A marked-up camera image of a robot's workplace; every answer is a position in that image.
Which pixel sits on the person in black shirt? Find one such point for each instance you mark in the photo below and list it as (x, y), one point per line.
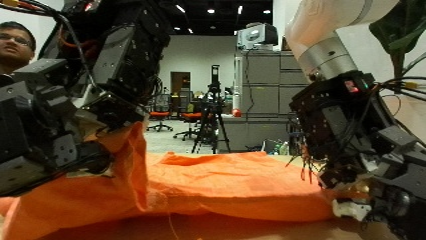
(15, 46)

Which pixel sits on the grey metal cabinet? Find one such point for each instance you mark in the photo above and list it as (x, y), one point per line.
(266, 86)

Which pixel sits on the white box-shaped appliance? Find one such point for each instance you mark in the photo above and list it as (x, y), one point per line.
(257, 36)

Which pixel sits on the office chair with orange seat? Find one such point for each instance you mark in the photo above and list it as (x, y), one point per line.
(160, 115)
(189, 116)

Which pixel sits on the grey low counter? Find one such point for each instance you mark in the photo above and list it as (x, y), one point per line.
(253, 131)

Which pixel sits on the black camera tripod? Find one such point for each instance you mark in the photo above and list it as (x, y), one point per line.
(214, 110)

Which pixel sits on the orange t-shirt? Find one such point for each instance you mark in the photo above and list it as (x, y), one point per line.
(221, 186)

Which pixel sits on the red ball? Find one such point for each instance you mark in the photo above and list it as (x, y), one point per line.
(236, 113)

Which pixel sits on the brown door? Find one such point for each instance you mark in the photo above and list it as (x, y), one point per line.
(178, 81)

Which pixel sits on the ceiling light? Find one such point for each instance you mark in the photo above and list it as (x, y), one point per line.
(180, 9)
(266, 12)
(210, 11)

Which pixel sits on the plastic bottle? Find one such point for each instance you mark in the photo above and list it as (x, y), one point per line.
(284, 148)

